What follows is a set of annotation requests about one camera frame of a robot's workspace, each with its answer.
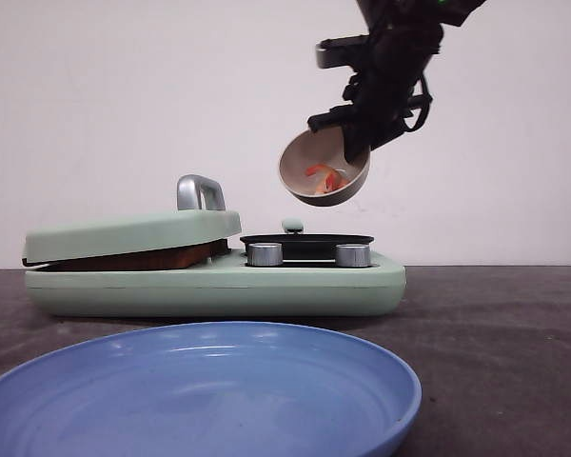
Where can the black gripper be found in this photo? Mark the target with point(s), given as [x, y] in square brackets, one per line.
[387, 95]

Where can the beige ribbed bowl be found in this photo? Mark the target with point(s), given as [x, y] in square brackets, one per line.
[325, 147]

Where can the white bread slice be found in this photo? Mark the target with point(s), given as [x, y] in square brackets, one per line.
[159, 259]

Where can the mint green breakfast maker lid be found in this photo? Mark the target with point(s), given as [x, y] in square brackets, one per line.
[201, 217]

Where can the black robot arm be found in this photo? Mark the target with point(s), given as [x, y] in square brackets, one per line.
[381, 13]

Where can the pink shrimp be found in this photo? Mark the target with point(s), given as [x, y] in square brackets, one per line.
[334, 180]

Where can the right silver control knob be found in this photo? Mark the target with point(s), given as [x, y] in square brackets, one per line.
[352, 256]

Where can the silver control knob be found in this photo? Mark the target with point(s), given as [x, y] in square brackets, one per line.
[264, 255]
[352, 256]

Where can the black frying pan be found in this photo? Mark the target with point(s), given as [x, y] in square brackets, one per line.
[297, 245]

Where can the left silver control knob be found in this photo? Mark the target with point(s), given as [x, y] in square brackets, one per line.
[264, 255]

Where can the blue plate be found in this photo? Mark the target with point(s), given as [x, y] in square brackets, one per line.
[211, 389]

